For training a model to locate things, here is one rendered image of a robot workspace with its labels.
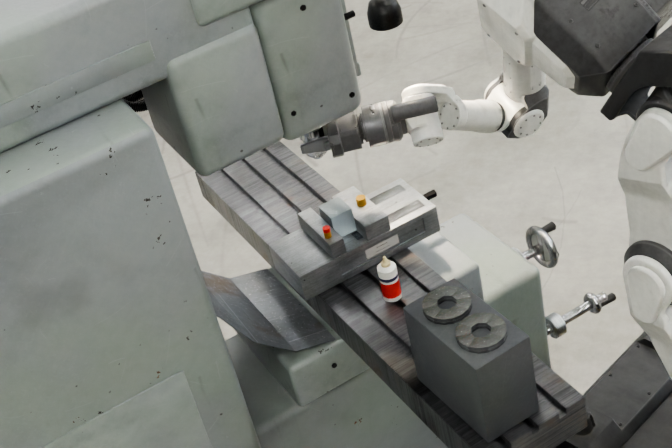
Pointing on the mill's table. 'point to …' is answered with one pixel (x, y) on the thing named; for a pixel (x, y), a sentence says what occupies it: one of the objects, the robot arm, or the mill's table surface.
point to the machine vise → (354, 252)
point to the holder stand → (472, 359)
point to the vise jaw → (369, 220)
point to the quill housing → (308, 55)
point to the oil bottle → (388, 276)
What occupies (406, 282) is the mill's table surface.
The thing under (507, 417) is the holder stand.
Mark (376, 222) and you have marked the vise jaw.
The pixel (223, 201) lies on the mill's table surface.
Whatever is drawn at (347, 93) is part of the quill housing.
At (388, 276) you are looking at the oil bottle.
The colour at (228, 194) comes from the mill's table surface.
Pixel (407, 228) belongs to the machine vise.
